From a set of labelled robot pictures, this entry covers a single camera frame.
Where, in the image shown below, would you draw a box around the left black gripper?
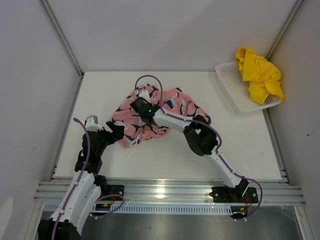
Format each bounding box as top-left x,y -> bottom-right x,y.
93,121 -> 124,158

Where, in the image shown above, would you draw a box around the pink whale print shorts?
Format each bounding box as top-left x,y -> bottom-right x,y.
110,84 -> 218,156

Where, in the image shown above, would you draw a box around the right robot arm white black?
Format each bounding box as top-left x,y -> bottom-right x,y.
130,96 -> 250,203

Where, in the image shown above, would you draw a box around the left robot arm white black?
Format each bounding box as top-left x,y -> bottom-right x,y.
37,115 -> 125,240

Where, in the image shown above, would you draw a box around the yellow shorts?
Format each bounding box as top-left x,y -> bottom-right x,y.
235,48 -> 286,105

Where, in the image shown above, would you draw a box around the white perforated plastic basket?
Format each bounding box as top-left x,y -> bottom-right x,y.
215,61 -> 282,115

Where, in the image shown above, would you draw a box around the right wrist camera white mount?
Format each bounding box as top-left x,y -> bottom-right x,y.
137,90 -> 152,103

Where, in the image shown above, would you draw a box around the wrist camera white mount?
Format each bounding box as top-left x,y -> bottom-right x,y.
85,115 -> 103,132
137,90 -> 152,103

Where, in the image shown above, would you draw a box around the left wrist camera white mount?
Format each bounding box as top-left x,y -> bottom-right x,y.
85,115 -> 103,132

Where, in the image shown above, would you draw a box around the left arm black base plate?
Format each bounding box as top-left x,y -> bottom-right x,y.
100,184 -> 125,202

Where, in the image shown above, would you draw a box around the white slotted cable duct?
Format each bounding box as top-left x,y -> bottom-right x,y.
43,202 -> 233,216

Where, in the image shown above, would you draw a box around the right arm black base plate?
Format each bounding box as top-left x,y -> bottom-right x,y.
209,186 -> 259,204

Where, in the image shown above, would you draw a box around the left aluminium corner post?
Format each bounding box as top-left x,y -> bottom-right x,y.
38,0 -> 85,77

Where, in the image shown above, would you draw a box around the aluminium corner post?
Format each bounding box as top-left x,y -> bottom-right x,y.
38,0 -> 85,77
265,0 -> 308,61

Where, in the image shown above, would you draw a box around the aluminium mounting rail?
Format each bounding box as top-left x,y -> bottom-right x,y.
33,178 -> 306,206

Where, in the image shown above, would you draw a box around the right aluminium corner post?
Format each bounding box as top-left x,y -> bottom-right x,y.
265,0 -> 308,61

